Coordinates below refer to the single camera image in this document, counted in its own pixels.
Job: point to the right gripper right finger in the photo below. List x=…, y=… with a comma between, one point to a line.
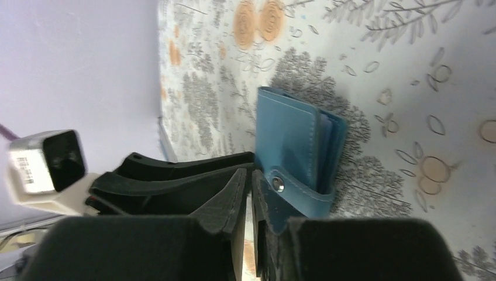
x=289, y=246

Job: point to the blue leather card holder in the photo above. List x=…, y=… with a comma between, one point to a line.
x=297, y=152

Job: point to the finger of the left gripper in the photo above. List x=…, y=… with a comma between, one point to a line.
x=170, y=197
x=139, y=167

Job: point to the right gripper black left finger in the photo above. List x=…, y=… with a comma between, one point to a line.
x=204, y=245

